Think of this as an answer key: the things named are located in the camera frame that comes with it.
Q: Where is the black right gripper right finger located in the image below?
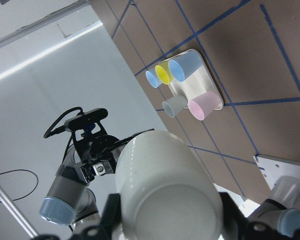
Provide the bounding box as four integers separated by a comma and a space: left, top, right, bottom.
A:
219, 192, 255, 240

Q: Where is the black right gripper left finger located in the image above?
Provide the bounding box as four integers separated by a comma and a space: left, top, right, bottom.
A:
69, 193, 122, 240

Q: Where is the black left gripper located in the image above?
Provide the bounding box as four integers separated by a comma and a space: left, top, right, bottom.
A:
73, 124, 155, 184

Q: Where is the white plastic cup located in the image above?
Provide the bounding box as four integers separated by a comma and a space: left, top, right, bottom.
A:
115, 130, 223, 240

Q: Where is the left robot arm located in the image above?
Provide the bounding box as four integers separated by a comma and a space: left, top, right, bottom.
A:
39, 128, 138, 231

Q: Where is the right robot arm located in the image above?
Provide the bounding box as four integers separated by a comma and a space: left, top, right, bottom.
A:
69, 176, 300, 240

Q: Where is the grey plastic cup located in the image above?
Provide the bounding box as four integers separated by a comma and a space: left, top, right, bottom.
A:
162, 94, 188, 118

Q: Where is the blue plastic cup far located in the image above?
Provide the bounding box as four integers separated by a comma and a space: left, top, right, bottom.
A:
145, 68, 162, 88

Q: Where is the blue plastic cup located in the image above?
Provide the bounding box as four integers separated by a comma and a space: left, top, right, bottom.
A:
168, 50, 202, 82
145, 68, 162, 88

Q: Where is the yellow plastic cup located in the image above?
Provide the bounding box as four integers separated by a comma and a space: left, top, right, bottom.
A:
154, 60, 173, 85

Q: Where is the pink plastic cup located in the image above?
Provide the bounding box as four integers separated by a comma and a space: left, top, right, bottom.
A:
187, 90, 222, 121

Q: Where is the blue plastic cup near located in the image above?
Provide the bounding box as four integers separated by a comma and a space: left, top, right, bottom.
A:
168, 50, 202, 82

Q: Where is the cream plastic tray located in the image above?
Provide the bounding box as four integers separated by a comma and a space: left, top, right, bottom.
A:
159, 48, 224, 110

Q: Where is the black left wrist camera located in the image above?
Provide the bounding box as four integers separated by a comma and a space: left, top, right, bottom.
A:
63, 108, 108, 132

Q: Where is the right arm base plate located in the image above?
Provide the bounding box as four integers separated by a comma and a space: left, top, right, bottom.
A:
253, 154, 300, 189

